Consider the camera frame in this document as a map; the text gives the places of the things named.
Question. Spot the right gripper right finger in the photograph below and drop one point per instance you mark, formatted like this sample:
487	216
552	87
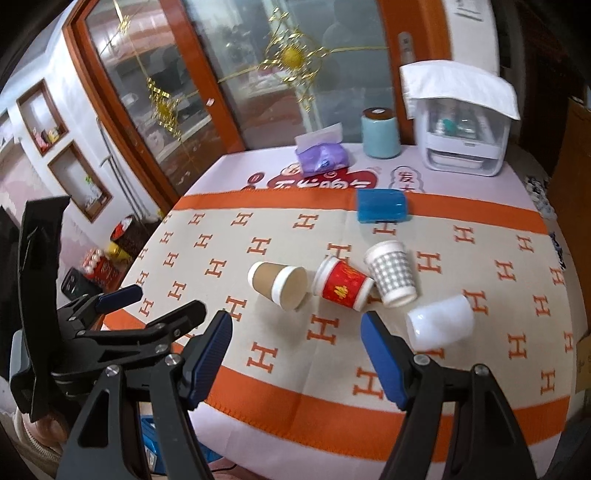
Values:
486	442

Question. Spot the white countertop appliance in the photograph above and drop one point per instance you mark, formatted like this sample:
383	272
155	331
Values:
460	137

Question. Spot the wooden glass door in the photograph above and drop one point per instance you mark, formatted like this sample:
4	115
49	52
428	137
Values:
178	84

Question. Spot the brown paper cup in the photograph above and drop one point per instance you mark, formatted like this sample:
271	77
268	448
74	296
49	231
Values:
284	285

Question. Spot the white cloth on appliance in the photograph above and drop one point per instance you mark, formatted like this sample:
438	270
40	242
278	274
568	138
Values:
446	79

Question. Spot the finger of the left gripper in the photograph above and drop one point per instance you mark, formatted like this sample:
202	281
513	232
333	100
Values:
111	302
175	324

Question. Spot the blue plastic cup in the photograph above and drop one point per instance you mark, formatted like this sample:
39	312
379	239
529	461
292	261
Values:
381	205

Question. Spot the red paper cup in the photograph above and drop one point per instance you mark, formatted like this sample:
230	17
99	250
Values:
342	284

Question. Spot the white plastic cup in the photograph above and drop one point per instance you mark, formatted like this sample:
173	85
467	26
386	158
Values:
440	324

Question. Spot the light blue canister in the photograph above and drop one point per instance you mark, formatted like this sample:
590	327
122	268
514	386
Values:
380	133

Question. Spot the purple tissue pack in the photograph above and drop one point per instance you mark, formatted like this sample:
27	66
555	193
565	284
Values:
321	151

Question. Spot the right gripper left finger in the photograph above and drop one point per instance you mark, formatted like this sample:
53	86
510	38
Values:
106	440

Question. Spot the grey checked paper cup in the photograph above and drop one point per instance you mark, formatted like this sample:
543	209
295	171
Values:
391	269

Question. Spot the orange beige H-pattern tablecloth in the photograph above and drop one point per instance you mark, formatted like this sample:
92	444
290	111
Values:
462	267

